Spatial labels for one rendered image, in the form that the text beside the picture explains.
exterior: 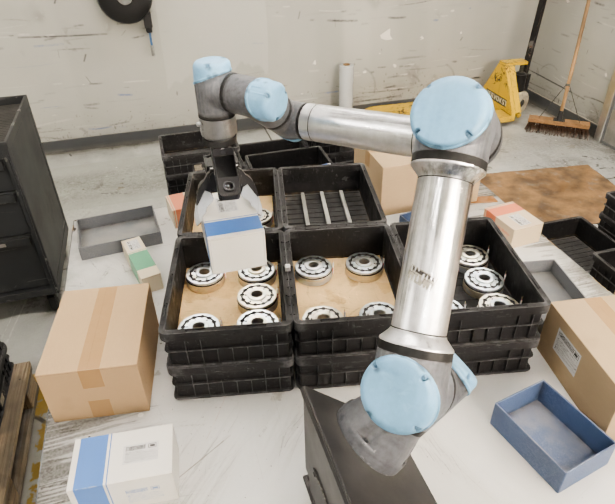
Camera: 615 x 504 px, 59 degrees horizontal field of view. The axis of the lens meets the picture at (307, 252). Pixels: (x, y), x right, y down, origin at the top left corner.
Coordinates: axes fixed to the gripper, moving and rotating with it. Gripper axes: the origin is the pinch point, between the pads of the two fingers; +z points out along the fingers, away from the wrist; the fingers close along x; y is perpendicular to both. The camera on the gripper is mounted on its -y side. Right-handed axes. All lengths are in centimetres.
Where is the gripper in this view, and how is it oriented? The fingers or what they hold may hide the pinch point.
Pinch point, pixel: (230, 222)
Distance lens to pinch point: 124.8
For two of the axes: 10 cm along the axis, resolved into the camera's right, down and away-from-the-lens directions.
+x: -9.6, 1.7, -2.1
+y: -2.7, -5.4, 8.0
